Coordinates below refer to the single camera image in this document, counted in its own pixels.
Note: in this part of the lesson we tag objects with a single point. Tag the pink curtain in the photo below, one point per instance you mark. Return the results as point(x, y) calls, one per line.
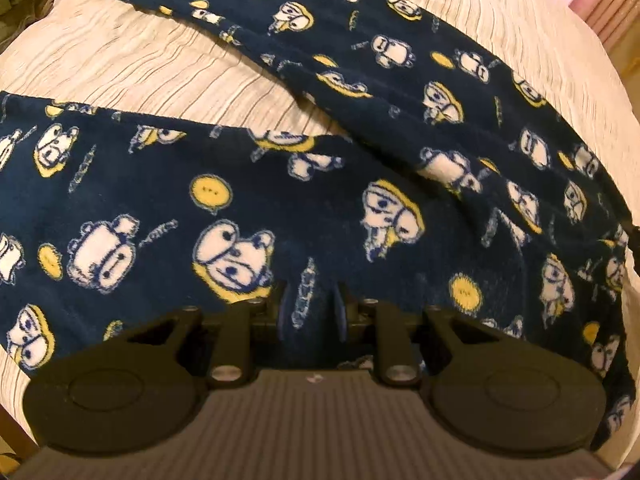
point(607, 5)

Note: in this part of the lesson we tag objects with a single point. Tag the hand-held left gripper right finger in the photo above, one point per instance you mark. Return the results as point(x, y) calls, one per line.
point(341, 317)

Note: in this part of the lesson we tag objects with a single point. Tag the navy cartoon print fleece pants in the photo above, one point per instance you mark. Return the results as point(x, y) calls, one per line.
point(150, 200)

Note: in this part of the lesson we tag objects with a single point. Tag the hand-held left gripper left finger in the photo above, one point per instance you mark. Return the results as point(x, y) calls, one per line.
point(281, 317)

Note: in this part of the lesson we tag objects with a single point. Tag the bed with grey ribbed bedspread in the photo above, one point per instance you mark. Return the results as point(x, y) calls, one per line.
point(125, 60)

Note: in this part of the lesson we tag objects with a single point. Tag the grey garment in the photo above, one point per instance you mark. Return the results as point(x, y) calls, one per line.
point(22, 0)

